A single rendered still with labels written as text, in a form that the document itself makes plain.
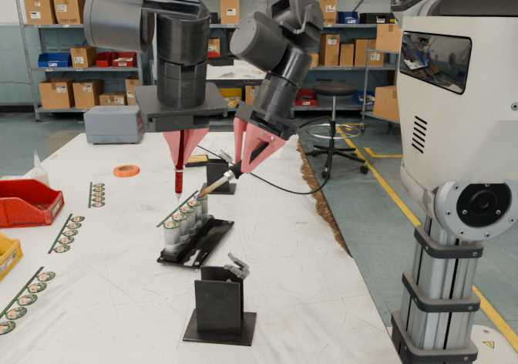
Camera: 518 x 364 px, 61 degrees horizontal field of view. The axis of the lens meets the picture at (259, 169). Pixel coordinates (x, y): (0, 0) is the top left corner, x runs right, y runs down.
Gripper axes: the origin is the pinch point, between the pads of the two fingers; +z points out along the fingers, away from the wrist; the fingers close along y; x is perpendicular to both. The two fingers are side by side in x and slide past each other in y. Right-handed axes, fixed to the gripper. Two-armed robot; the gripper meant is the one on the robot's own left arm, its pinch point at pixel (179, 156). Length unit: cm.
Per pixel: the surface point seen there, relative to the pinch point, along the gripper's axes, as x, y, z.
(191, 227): -2.8, -3.1, 16.8
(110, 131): -66, 4, 39
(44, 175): -33.6, 20.0, 26.7
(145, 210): -18.1, 2.0, 26.2
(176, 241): 1.2, 0.3, 15.2
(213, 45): -380, -128, 150
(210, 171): -23.3, -12.7, 22.8
